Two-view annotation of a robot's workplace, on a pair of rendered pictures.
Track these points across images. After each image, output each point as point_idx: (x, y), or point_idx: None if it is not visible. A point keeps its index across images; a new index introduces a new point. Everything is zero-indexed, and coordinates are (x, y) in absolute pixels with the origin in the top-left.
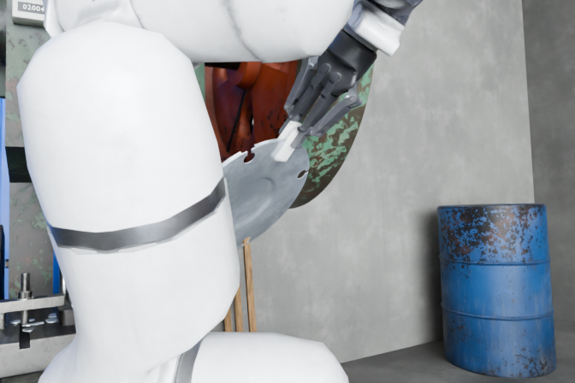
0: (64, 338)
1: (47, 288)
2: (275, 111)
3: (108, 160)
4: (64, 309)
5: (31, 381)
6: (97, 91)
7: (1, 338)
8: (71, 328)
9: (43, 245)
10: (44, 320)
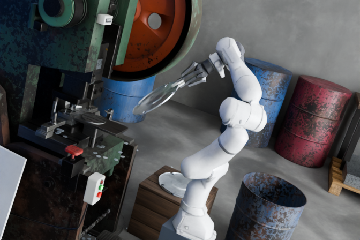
0: (84, 140)
1: (31, 110)
2: (143, 44)
3: (241, 147)
4: (73, 127)
5: (84, 156)
6: (246, 142)
7: (65, 141)
8: (79, 135)
9: (33, 91)
10: (55, 129)
